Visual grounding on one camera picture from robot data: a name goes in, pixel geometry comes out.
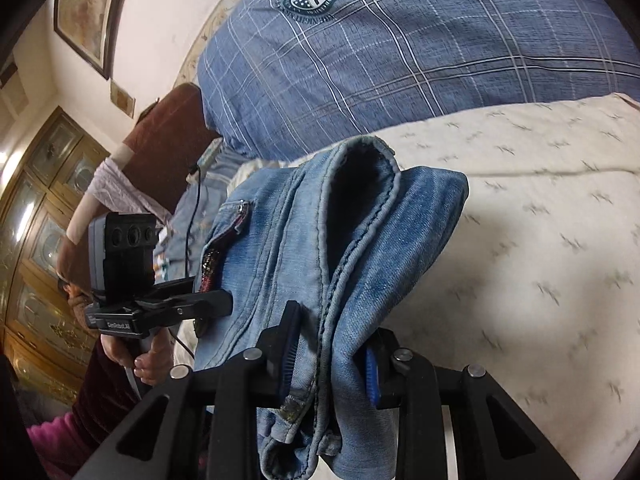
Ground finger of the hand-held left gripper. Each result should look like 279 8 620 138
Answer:
142 287 235 324
151 277 197 302

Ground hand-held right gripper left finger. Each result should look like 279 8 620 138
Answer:
75 300 303 480

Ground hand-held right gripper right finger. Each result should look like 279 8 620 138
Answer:
364 327 571 480

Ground blue denim pants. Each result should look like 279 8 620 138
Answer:
192 135 471 480

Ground person's left forearm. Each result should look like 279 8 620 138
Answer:
27 340 151 480

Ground person's left hand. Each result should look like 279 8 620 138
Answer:
100 332 176 387

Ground pale pink cloth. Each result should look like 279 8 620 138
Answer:
82 157 173 226

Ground gold ornate wardrobe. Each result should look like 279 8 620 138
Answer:
0 105 113 406

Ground brown padded headboard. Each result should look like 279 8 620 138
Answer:
57 82 223 286

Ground cream leaf-print bed sheet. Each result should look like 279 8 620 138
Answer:
172 92 640 480

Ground blue plaid quilt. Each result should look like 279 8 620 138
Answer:
195 0 640 161

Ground black cable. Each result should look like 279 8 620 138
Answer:
172 164 202 361

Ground small wall picture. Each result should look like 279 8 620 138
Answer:
110 79 137 117

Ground large framed wall picture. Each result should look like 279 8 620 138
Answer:
52 0 141 81

